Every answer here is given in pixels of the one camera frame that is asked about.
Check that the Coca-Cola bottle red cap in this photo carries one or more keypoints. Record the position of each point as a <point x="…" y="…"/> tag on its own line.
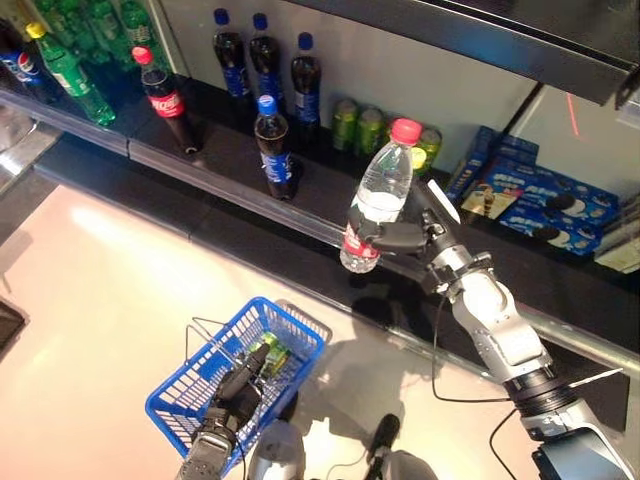
<point x="167" y="107"/>

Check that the ice cream cone box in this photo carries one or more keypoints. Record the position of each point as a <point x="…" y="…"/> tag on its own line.
<point x="487" y="200"/>

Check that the white carton box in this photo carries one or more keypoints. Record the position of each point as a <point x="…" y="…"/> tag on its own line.
<point x="622" y="250"/>

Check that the small water bottle red cap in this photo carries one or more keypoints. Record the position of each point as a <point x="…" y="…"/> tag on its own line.
<point x="385" y="180"/>

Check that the black shelf board clear rail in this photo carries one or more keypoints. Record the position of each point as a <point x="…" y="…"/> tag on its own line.
<point x="320" y="200"/>

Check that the grey robot leg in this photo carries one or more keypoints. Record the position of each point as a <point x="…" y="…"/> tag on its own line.
<point x="385" y="435"/>
<point x="275" y="450"/>

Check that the blue plastic shopping basket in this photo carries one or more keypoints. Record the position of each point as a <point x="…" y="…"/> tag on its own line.
<point x="170" y="395"/>

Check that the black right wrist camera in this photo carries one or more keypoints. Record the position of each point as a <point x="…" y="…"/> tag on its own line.
<point x="442" y="286"/>

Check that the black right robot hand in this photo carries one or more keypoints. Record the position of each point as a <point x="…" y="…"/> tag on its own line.
<point x="400" y="237"/>

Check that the narrow blue cookie box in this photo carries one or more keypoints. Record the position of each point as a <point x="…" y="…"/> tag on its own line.
<point x="472" y="160"/>
<point x="520" y="150"/>

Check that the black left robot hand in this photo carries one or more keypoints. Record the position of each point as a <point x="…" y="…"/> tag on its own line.
<point x="237" y="400"/>

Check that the grey left robot leg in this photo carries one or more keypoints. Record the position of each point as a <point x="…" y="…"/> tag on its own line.
<point x="275" y="450"/>

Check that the reflective metal corner pillar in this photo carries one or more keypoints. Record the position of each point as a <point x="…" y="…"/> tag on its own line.
<point x="20" y="145"/>

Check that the cola bottle blue label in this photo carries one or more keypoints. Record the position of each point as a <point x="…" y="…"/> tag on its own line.
<point x="265" y="60"/>
<point x="306" y="90"/>
<point x="275" y="160"/>
<point x="232" y="65"/>

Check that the dark blue metal shelf board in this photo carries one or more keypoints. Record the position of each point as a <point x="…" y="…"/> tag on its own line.
<point x="500" y="35"/>

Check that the Pepsi bottle round logo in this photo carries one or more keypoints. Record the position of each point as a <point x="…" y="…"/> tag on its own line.
<point x="27" y="70"/>

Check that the grey right robot leg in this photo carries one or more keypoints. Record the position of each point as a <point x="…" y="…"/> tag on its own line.
<point x="385" y="435"/>

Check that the black plinth shelf board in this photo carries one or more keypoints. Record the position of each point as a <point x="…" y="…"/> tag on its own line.
<point x="250" y="250"/>

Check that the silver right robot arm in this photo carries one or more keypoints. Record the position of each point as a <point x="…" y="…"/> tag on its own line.
<point x="500" y="320"/>

